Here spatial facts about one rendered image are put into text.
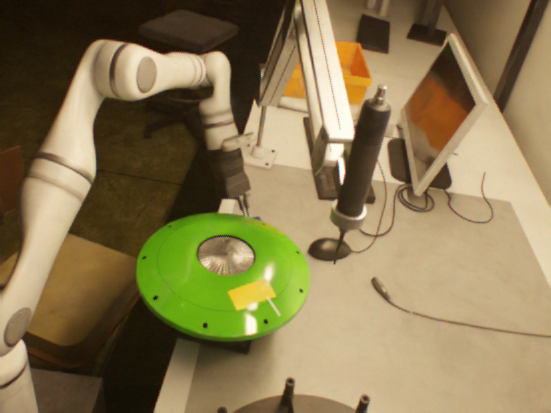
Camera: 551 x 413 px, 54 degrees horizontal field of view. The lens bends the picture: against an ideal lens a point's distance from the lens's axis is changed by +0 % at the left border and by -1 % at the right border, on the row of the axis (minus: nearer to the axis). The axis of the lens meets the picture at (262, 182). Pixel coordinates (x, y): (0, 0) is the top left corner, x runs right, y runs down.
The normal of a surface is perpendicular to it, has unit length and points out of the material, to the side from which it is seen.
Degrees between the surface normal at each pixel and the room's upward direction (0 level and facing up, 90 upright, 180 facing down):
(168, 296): 23
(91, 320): 0
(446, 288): 0
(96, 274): 0
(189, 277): 11
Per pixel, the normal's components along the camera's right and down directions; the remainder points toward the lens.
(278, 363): 0.12, -0.81
